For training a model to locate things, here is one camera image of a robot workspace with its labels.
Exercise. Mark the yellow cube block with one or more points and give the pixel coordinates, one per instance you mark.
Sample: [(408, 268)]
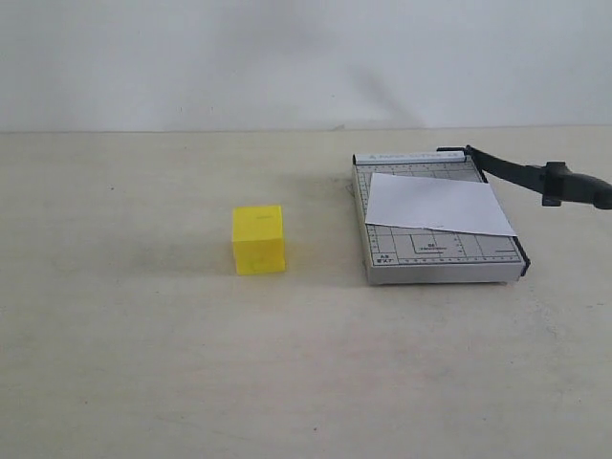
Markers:
[(258, 242)]

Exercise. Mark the white paper sheet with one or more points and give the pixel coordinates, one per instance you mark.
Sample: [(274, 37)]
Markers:
[(435, 204)]

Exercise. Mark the grey paper cutter base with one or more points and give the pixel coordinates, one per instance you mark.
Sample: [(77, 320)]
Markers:
[(425, 256)]

